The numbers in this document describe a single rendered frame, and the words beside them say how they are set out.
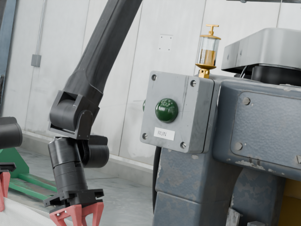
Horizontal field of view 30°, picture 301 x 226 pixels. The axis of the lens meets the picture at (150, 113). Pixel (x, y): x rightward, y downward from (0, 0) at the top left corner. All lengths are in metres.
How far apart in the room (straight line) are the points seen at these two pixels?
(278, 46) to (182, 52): 6.32
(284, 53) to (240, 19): 5.95
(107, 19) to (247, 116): 0.50
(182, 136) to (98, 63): 0.45
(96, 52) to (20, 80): 8.14
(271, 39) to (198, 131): 0.20
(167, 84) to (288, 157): 0.16
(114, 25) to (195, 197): 0.49
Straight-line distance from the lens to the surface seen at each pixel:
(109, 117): 7.76
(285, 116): 0.65
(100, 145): 1.13
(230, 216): 0.90
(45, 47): 8.84
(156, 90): 0.68
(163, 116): 0.66
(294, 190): 0.91
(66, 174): 1.05
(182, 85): 0.66
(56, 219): 1.06
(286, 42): 0.79
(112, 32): 1.09
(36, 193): 5.66
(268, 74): 0.79
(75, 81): 1.07
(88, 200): 1.05
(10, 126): 1.32
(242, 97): 0.68
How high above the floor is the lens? 1.31
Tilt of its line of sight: 3 degrees down
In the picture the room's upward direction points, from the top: 9 degrees clockwise
